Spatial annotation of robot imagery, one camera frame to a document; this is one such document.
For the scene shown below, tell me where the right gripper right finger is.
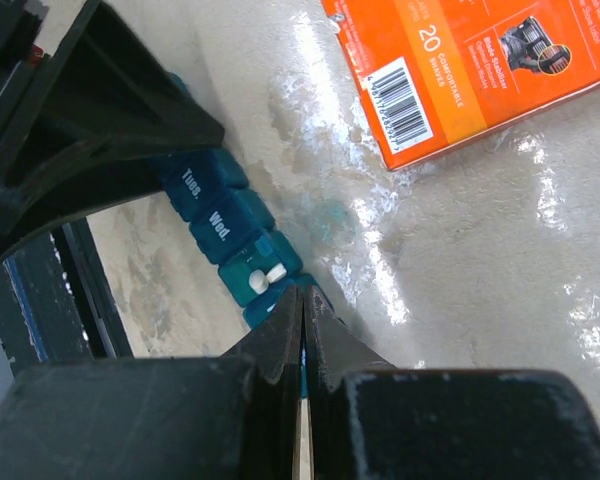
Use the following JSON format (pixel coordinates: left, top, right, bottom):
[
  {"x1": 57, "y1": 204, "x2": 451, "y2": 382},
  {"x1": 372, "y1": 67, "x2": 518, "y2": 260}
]
[{"x1": 303, "y1": 287, "x2": 600, "y2": 479}]

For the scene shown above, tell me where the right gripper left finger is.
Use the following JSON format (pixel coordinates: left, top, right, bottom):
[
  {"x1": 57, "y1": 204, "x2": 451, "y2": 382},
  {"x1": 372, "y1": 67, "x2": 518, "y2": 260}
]
[{"x1": 0, "y1": 287, "x2": 303, "y2": 479}]

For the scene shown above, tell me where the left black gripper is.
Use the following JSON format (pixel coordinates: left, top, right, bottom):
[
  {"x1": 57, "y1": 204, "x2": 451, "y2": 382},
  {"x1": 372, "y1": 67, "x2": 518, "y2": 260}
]
[{"x1": 0, "y1": 1, "x2": 225, "y2": 262}]

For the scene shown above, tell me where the teal weekly pill organizer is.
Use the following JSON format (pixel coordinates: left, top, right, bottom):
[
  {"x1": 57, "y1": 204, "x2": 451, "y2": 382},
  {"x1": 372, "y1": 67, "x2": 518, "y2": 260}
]
[{"x1": 147, "y1": 72, "x2": 341, "y2": 401}]

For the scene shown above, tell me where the white pill left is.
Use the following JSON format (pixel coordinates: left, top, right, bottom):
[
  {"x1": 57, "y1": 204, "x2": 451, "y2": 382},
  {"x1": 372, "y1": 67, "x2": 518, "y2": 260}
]
[{"x1": 248, "y1": 270, "x2": 269, "y2": 295}]

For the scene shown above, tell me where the white pill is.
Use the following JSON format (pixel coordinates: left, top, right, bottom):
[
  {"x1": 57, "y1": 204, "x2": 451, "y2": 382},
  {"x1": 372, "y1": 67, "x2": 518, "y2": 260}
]
[
  {"x1": 248, "y1": 270, "x2": 269, "y2": 295},
  {"x1": 265, "y1": 263, "x2": 288, "y2": 283}
]

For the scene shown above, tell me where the white pill right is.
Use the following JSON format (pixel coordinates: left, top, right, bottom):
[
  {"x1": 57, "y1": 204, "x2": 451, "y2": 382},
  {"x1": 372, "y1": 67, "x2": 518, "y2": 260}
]
[{"x1": 265, "y1": 263, "x2": 288, "y2": 283}]

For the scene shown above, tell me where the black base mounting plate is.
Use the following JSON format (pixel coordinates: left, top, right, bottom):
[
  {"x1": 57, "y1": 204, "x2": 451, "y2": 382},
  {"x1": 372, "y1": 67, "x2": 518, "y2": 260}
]
[{"x1": 0, "y1": 219, "x2": 133, "y2": 375}]

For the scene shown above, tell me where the orange cardboard box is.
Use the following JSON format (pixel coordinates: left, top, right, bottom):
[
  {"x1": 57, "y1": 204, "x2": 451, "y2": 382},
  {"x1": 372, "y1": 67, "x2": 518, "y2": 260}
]
[{"x1": 323, "y1": 0, "x2": 600, "y2": 170}]

